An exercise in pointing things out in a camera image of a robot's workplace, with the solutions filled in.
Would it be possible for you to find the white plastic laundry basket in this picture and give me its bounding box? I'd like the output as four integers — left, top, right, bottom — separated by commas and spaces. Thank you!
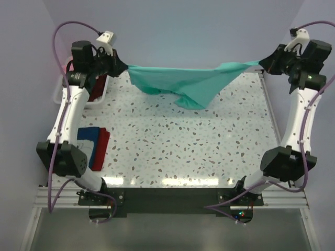
54, 58, 108, 109

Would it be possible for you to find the teal t shirt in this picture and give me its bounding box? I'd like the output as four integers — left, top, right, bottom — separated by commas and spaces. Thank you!
128, 61, 259, 110

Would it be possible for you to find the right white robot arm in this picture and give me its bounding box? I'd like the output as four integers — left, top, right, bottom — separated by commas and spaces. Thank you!
233, 40, 332, 206

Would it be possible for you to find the folded blue printed t shirt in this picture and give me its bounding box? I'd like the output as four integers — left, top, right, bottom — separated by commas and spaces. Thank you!
77, 127, 100, 169

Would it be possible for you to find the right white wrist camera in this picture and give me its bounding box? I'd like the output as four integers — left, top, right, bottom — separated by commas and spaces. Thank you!
284, 28, 310, 52

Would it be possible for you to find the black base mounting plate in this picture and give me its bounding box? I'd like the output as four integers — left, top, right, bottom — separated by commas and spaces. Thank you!
77, 188, 264, 223

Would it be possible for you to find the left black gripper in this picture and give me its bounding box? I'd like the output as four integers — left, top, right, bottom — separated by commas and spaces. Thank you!
90, 47, 128, 78

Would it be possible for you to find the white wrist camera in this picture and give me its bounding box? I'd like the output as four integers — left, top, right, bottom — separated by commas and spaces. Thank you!
96, 31, 116, 55
284, 28, 310, 52

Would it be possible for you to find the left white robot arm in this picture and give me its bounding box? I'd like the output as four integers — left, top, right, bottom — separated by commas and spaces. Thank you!
36, 41, 128, 205

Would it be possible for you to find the aluminium frame rail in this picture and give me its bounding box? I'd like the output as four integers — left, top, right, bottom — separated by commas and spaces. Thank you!
22, 70, 320, 250

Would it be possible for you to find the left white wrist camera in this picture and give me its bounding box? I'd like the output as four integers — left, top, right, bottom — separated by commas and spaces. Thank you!
96, 31, 116, 55

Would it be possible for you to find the folded red t shirt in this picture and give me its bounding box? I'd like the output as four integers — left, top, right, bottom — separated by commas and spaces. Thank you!
91, 128, 110, 172

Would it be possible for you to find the dark red t shirt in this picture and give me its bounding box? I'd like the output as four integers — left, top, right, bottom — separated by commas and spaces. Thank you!
88, 75, 107, 102

